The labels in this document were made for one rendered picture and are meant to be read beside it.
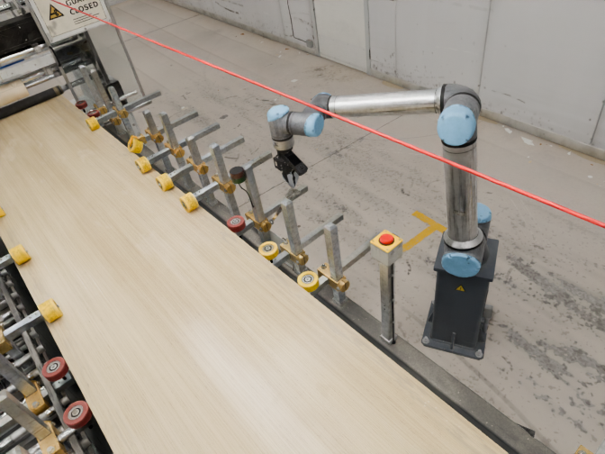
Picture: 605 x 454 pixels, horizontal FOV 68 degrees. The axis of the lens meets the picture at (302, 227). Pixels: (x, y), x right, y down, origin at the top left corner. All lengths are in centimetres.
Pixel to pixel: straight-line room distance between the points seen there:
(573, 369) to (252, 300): 168
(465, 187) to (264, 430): 104
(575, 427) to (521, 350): 41
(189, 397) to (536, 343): 184
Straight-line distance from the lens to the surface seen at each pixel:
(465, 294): 226
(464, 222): 179
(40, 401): 190
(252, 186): 193
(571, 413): 257
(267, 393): 148
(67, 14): 386
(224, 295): 175
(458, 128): 154
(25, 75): 397
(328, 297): 191
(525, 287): 295
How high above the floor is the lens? 219
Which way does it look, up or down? 42 degrees down
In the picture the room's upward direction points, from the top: 11 degrees counter-clockwise
